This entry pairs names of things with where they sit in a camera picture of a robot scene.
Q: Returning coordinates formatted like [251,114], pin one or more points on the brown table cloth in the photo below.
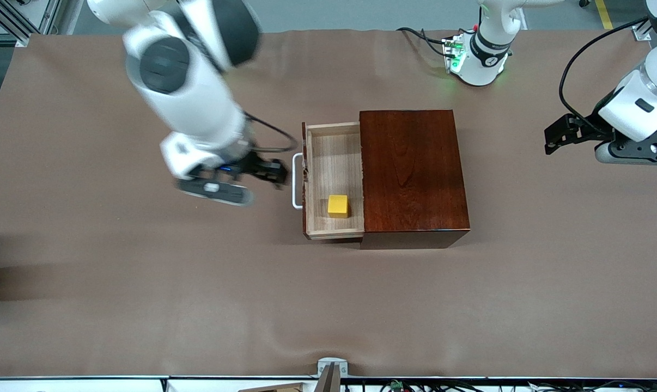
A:
[198,305]

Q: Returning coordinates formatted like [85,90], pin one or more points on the dark red wooden cabinet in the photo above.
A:
[415,174]

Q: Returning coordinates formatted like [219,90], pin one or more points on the tan camera mount post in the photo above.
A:
[331,381]

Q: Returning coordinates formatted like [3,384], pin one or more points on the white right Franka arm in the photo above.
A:
[187,92]

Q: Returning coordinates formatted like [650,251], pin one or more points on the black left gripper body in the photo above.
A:
[584,129]

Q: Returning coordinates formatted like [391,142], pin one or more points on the aluminium frame profile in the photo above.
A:
[640,34]
[34,16]

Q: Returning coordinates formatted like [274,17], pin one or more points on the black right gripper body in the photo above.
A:
[254,165]

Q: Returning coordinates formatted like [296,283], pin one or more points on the brown wooden board piece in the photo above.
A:
[285,387]

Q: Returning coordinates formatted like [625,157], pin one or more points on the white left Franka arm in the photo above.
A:
[639,103]

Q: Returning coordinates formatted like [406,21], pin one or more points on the grey metal bracket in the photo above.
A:
[326,362]

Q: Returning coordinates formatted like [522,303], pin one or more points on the yellow wooden cube block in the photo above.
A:
[338,206]

